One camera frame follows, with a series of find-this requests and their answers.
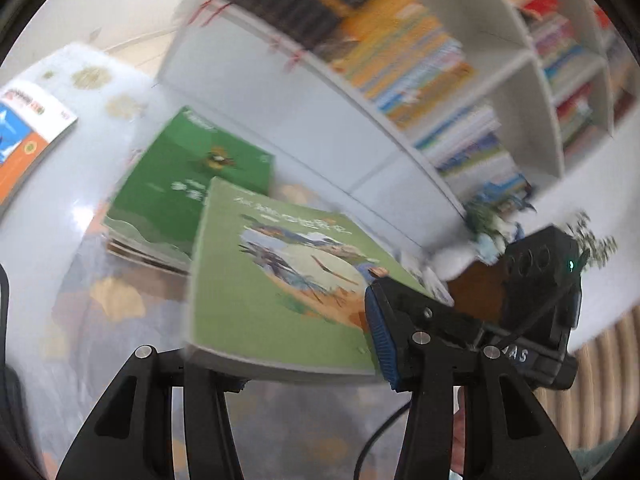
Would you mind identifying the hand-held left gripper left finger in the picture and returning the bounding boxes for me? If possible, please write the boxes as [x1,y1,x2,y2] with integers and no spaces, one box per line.
[55,344,247,480]

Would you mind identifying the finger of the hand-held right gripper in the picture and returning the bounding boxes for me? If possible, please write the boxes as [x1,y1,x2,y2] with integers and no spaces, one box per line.
[370,268,507,354]

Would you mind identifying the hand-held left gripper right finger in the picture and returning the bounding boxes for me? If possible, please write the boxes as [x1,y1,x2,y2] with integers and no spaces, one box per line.
[363,285,582,480]

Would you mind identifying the light green landscape book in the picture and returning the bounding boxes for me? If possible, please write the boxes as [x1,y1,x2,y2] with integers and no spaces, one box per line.
[182,176,437,386]

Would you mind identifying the dark green insect cover book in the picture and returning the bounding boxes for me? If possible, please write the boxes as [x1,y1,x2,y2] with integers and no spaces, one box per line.
[102,105,277,261]

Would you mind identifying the person's right forearm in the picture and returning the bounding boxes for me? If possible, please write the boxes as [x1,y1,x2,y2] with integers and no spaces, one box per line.
[452,385,471,480]

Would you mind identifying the row of blue white books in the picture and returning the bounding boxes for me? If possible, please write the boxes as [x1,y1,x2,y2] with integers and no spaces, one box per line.
[415,105,526,191]

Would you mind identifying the row of red yellow books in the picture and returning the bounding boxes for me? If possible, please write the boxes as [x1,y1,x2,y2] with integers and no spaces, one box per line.
[555,82,603,153]

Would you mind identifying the row of yellow orange books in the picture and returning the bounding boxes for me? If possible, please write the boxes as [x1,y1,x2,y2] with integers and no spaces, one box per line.
[330,0,476,126]

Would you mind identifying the wooden tray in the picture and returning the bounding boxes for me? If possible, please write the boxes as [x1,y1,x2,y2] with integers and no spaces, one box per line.
[446,260,511,341]

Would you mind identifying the dried flower bunch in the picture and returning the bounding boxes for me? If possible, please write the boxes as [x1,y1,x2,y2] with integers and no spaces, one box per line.
[565,212,619,272]

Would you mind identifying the blue artificial flowers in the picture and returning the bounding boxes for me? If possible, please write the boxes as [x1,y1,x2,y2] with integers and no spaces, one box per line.
[465,180,536,261]

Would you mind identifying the grey ginkgo leaf table mat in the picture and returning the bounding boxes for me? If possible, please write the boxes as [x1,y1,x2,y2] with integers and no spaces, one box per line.
[40,180,451,480]

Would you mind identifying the wooden slatted panel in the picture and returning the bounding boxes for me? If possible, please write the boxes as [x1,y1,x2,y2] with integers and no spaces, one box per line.
[535,305,640,461]

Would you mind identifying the white bookshelf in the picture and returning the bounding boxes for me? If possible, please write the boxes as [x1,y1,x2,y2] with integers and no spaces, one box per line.
[155,0,640,261]

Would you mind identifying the red ribbon decoration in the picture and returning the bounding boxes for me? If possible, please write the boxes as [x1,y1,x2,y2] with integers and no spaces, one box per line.
[270,35,307,74]

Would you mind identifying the orange cartoon cover book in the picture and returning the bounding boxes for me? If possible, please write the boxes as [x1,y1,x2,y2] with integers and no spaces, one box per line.
[0,81,79,209]

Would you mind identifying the black cable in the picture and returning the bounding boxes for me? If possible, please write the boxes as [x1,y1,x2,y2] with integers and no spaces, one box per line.
[352,400,412,480]
[0,265,12,361]

